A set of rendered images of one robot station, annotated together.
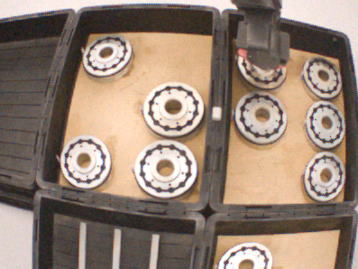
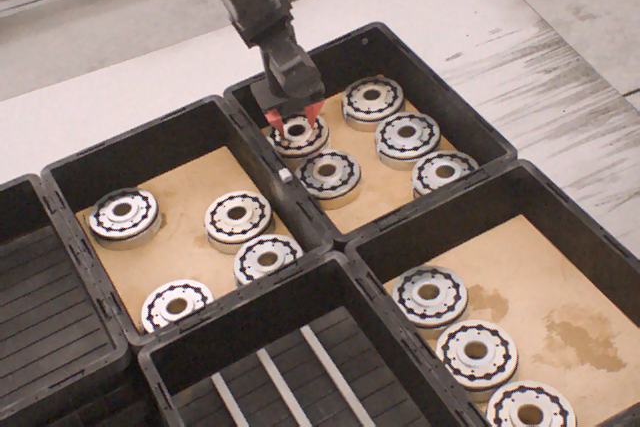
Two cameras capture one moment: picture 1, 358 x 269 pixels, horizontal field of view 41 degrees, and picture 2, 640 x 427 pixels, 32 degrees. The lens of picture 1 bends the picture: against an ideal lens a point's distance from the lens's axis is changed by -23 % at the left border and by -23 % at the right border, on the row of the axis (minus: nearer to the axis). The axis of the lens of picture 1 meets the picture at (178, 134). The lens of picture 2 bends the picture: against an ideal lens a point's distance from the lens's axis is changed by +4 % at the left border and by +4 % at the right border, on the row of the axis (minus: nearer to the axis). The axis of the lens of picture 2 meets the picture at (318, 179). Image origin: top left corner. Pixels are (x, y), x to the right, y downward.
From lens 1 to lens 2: 0.78 m
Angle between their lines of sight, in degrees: 27
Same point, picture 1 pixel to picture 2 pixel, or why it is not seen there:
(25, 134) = (59, 353)
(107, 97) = (158, 253)
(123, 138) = (204, 273)
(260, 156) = (350, 209)
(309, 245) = (492, 247)
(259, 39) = (288, 56)
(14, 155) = not seen: hidden behind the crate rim
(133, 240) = (284, 353)
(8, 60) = not seen: outside the picture
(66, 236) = (200, 413)
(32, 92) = (34, 307)
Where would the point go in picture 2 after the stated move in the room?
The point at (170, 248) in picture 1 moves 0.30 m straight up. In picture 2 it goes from (329, 334) to (297, 183)
